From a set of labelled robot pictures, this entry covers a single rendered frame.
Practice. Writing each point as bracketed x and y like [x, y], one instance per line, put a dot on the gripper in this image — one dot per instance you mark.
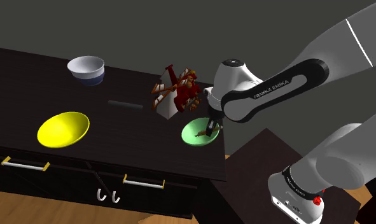
[212, 123]

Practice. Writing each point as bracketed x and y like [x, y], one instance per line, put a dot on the brown stick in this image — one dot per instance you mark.
[201, 133]

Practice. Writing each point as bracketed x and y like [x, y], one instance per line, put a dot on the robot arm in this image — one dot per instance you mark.
[299, 80]

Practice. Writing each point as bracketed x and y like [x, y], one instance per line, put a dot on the green bowl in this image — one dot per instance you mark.
[192, 135]

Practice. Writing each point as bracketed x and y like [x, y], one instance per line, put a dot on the red windmill figure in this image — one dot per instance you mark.
[176, 93]

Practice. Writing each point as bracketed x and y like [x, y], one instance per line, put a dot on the dark robot stand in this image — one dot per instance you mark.
[256, 173]

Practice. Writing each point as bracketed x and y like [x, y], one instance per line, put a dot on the black flat bar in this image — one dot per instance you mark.
[125, 104]

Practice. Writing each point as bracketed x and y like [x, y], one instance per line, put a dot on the dark chest of drawers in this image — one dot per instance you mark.
[119, 142]

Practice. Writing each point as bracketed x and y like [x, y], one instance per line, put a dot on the white and blue bowl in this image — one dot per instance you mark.
[86, 70]

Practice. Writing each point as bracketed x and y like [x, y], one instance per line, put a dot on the yellow bowl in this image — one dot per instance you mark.
[63, 129]

